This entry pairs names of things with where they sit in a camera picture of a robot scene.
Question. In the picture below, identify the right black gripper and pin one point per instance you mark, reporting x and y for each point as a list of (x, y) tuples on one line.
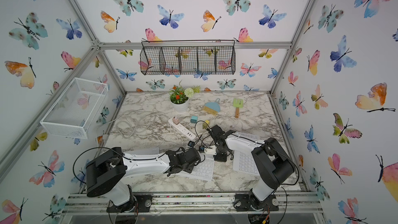
[(219, 158)]

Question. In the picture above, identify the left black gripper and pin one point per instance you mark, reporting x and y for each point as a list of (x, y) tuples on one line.
[(190, 168)]

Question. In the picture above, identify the yellow plug adapter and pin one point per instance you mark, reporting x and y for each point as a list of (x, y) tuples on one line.
[(206, 124)]

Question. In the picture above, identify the white wireless keyboard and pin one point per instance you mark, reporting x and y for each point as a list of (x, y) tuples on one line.
[(243, 159), (145, 152), (203, 171)]

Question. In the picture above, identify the white power strip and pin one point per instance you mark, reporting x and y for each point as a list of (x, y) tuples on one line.
[(184, 131)]

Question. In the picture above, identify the pink plug adapter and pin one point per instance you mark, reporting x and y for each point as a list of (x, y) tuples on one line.
[(175, 121)]

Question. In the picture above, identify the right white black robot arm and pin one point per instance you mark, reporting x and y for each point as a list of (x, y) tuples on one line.
[(272, 162)]

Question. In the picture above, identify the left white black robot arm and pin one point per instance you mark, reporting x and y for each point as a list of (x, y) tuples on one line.
[(104, 173)]

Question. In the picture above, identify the white potted flower plant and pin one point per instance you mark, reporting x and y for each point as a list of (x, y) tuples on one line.
[(180, 96)]

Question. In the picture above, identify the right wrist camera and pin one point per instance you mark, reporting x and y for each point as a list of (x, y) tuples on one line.
[(211, 150)]

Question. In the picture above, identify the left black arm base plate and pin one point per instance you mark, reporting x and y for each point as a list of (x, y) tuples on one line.
[(137, 203)]

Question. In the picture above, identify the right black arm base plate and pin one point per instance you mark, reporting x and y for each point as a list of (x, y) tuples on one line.
[(248, 202)]

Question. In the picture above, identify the black wire wall basket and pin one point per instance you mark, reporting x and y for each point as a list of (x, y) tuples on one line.
[(188, 57)]

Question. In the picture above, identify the white mesh wall basket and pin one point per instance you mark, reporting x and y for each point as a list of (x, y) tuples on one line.
[(75, 109)]

